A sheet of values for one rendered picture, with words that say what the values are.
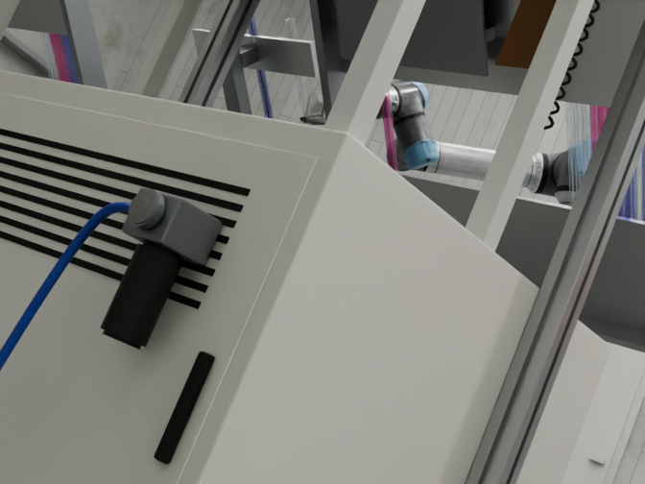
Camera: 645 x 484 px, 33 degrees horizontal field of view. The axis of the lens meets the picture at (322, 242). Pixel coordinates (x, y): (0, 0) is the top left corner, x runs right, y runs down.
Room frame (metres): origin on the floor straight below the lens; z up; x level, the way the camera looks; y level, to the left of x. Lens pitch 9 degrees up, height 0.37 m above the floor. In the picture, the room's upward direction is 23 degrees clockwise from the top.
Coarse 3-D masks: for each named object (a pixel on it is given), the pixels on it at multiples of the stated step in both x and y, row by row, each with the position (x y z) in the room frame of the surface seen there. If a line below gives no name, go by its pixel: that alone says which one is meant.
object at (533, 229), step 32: (448, 192) 1.85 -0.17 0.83; (512, 224) 1.79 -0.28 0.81; (544, 224) 1.74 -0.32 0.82; (640, 224) 1.60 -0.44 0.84; (512, 256) 1.82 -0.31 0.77; (544, 256) 1.77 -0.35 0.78; (608, 256) 1.68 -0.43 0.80; (640, 256) 1.64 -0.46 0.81; (608, 288) 1.71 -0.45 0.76; (640, 288) 1.67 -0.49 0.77; (608, 320) 1.75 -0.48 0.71; (640, 320) 1.70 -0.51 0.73
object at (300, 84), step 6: (288, 18) 2.02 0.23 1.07; (288, 24) 2.02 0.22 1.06; (294, 24) 2.02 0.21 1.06; (288, 30) 2.02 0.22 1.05; (294, 30) 2.02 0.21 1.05; (288, 36) 2.03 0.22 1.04; (294, 36) 2.03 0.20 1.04; (300, 78) 2.07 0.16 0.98; (300, 84) 2.08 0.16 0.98; (300, 90) 2.09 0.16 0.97; (300, 96) 2.10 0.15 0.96; (306, 96) 2.10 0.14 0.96; (300, 102) 2.10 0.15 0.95; (306, 102) 2.10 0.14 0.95; (300, 108) 2.11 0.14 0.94; (306, 108) 2.11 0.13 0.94; (306, 114) 2.11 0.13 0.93
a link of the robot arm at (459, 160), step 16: (448, 144) 2.43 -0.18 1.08; (448, 160) 2.42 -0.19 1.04; (464, 160) 2.42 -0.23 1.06; (480, 160) 2.42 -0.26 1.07; (544, 160) 2.42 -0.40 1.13; (464, 176) 2.45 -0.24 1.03; (480, 176) 2.44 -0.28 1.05; (528, 176) 2.43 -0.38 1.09; (544, 176) 2.42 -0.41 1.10; (544, 192) 2.45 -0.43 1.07
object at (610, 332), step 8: (584, 320) 1.76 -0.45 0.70; (592, 320) 1.76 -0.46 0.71; (600, 320) 1.75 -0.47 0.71; (592, 328) 1.74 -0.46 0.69; (600, 328) 1.73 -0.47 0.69; (608, 328) 1.73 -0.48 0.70; (616, 328) 1.72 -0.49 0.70; (624, 328) 1.72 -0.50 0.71; (632, 328) 1.72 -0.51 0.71; (600, 336) 1.72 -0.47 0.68; (608, 336) 1.71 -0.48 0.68; (616, 336) 1.71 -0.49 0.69; (624, 336) 1.70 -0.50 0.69; (632, 336) 1.70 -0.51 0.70; (640, 336) 1.69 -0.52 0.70; (616, 344) 1.71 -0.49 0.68; (624, 344) 1.70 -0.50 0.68; (632, 344) 1.68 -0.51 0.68; (640, 344) 1.68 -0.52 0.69
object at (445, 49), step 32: (352, 0) 1.73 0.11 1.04; (448, 0) 1.60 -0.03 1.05; (480, 0) 1.56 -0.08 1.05; (512, 0) 1.56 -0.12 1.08; (608, 0) 1.45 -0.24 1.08; (640, 0) 1.42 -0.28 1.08; (352, 32) 1.77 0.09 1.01; (416, 32) 1.67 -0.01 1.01; (448, 32) 1.63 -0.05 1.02; (480, 32) 1.59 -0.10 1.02; (608, 32) 1.48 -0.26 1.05; (416, 64) 1.71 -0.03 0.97; (448, 64) 1.66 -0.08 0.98; (480, 64) 1.62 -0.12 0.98; (608, 64) 1.50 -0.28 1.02; (576, 96) 1.57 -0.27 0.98; (608, 96) 1.53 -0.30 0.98
